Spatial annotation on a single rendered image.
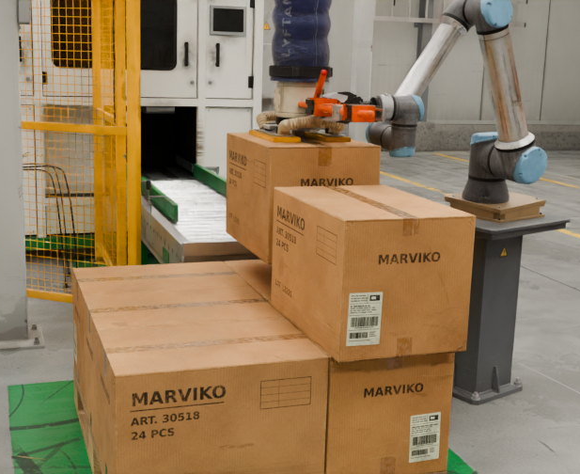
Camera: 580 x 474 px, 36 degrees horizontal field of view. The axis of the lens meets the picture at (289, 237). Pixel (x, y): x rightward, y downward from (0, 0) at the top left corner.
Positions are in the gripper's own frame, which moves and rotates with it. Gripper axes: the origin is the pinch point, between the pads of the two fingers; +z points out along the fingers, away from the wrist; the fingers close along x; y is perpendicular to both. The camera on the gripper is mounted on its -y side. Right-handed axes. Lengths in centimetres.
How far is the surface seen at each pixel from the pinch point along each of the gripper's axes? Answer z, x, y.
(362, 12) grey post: -159, 50, 346
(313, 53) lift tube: -1.5, 17.9, 17.0
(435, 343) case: -10, -62, -69
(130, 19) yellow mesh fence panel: 44, 31, 140
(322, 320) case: 20, -57, -56
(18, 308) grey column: 98, -103, 134
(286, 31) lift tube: 7.5, 25.1, 21.2
